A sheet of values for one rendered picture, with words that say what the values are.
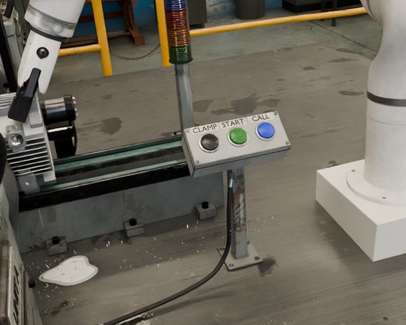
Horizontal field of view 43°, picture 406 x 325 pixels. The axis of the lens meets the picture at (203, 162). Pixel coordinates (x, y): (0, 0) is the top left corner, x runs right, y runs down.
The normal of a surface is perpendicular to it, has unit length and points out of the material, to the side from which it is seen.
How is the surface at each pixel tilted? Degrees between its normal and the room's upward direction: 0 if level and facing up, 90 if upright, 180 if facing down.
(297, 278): 0
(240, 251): 90
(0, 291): 0
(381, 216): 3
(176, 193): 90
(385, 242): 90
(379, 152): 91
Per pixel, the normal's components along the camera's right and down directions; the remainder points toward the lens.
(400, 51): -0.22, 0.91
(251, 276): -0.07, -0.88
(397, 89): -0.39, 0.48
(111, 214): 0.30, 0.43
